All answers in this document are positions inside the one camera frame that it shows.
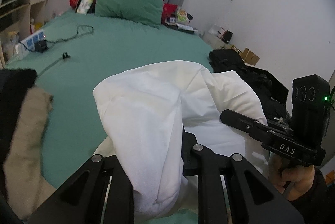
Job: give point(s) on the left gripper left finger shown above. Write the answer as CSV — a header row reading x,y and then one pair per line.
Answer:
x,y
98,192

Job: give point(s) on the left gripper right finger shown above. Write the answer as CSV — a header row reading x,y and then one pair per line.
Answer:
x,y
231,190

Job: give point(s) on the white hooded garment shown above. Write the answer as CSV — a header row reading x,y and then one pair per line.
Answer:
x,y
144,112

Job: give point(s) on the black clothes pile right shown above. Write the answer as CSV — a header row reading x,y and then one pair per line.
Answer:
x,y
271,92

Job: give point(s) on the right hand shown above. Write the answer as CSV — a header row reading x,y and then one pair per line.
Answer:
x,y
302,177

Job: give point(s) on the beige folded garment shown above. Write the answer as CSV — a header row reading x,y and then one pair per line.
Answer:
x,y
26,188

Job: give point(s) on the brown cardboard box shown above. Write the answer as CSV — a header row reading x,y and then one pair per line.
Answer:
x,y
249,57

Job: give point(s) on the white box with black item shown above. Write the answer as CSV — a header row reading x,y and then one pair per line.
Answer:
x,y
221,33

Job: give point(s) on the black garment left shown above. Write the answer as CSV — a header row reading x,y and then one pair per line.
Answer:
x,y
14,86

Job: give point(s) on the green bed sheet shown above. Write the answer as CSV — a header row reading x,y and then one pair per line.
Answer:
x,y
84,50

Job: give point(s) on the bedside clutter items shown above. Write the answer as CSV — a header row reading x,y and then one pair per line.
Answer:
x,y
180,20

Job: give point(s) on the black power adapter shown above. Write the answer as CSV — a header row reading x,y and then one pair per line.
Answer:
x,y
40,46

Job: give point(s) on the white blue power strip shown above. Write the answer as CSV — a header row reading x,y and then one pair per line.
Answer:
x,y
24,47

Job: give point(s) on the black framed picture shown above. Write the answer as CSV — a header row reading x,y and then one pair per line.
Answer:
x,y
85,7

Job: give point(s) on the green pillow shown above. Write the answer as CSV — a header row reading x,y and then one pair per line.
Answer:
x,y
147,12

